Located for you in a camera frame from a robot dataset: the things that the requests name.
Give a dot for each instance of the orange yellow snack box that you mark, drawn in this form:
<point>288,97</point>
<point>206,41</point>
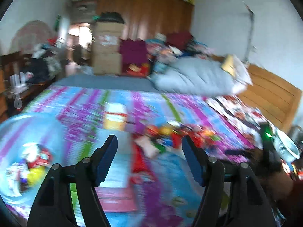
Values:
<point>115,116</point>

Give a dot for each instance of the pile of clothes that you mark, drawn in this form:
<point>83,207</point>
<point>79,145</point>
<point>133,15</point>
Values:
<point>167,49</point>

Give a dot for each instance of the floral pillow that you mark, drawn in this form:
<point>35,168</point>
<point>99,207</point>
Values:
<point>244,118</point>

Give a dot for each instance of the colourful striped bed sheet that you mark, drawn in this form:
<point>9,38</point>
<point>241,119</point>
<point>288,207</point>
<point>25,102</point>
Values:
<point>165,191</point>

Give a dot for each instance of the stacked cardboard boxes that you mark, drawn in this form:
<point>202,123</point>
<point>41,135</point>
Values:
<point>105,56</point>

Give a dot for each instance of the clear blue plastic basin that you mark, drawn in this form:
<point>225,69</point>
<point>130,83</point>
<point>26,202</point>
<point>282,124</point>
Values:
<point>30,144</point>

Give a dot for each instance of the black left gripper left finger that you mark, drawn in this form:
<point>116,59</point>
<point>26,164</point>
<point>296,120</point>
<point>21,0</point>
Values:
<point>53,204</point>

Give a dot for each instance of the white wifi router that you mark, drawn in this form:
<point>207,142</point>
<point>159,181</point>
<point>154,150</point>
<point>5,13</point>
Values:
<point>18,83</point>

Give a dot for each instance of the pile of assorted snacks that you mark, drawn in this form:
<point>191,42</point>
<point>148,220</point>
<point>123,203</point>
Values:
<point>168,137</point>

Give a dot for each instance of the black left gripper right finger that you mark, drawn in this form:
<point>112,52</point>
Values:
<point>248,205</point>

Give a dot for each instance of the wooden headboard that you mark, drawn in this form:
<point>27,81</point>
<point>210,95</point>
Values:
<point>277,99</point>

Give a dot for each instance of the wooden wardrobe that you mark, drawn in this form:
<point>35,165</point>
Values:
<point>144,19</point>

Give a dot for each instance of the grey folded duvet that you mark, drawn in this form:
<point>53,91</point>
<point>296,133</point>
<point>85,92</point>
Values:
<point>195,76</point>

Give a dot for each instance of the pink flat packet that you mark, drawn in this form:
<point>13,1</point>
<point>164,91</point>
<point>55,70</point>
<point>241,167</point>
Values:
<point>117,200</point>

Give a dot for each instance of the red gift bag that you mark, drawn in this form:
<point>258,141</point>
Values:
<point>135,70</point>

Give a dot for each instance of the maroon garment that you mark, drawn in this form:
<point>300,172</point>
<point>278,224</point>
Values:
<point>133,52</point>

